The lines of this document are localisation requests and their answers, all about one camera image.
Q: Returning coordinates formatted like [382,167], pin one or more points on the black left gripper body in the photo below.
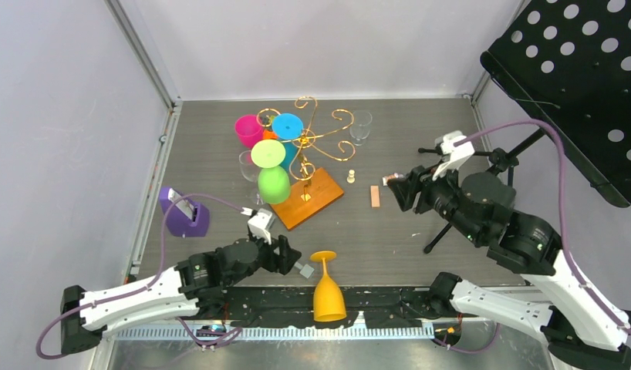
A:
[268,259]

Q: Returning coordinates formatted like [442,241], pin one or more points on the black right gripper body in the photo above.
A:
[436,195]

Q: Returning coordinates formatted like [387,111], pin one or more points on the orange plastic wine glass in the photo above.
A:
[328,301]

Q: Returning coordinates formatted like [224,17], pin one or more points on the green plastic wine glass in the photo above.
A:
[273,181]

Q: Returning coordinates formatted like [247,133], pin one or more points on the clear wine glass back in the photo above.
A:
[361,128]

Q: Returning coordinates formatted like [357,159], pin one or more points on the clear wine glass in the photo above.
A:
[250,172]
[361,128]

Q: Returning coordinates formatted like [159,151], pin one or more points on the blue plastic wine glass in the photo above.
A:
[288,127]

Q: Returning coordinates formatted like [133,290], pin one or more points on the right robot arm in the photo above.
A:
[570,323]

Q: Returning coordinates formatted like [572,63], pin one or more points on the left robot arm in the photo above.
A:
[190,288]

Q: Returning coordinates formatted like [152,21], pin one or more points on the clear wine glass left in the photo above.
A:
[250,172]

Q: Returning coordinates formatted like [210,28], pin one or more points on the pink plastic wine glass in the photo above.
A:
[249,130]

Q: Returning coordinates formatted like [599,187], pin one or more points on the grey bolt tool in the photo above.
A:
[305,270]

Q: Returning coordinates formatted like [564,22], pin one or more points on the small wooden block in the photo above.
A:
[375,196]

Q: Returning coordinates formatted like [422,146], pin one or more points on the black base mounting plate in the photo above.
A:
[292,306]

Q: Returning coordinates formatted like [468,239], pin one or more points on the white chess pawn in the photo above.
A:
[351,176]

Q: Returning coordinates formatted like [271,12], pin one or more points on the purple box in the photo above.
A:
[188,218]

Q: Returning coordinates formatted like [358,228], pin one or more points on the orange plastic bowl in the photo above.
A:
[269,135]

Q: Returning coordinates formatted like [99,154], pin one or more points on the black perforated music stand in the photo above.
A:
[569,63]

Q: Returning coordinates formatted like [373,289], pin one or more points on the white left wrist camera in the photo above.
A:
[259,223]

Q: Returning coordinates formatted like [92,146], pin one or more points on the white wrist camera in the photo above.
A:
[259,223]
[452,154]

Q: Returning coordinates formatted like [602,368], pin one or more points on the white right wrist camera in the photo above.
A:
[452,154]

